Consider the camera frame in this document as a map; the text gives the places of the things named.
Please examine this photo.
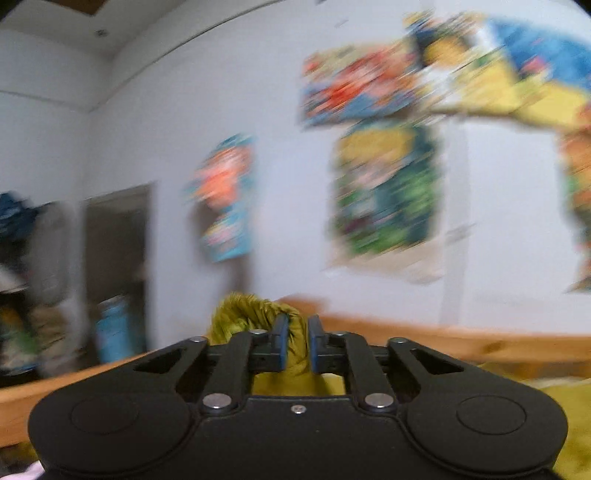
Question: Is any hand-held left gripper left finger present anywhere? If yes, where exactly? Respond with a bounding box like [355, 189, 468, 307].
[133, 315, 291, 411]

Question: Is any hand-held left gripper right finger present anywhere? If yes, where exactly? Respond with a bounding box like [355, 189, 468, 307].
[307, 315, 465, 411]

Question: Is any olive yellow jacket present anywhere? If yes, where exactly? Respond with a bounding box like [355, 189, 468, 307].
[208, 292, 591, 480]

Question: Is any pile of clothes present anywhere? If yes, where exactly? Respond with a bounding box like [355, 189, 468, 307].
[0, 191, 80, 385]

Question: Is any light blue container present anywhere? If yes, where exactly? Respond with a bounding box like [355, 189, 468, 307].
[95, 298, 136, 365]

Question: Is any dark doorway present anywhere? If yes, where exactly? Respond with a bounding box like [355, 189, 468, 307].
[82, 184, 156, 366]

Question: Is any wooden bed frame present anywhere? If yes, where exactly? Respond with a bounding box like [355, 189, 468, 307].
[0, 295, 591, 449]

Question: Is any orange and teal wall poster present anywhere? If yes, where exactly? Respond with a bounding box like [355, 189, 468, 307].
[184, 134, 258, 265]

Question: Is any green and yellow wall poster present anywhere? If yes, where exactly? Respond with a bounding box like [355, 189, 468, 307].
[324, 122, 447, 283]

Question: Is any red multicoloured wall poster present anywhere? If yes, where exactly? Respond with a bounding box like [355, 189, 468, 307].
[299, 39, 431, 133]

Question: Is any yellow and blue wall poster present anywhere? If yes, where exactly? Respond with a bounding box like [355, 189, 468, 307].
[405, 9, 591, 136]

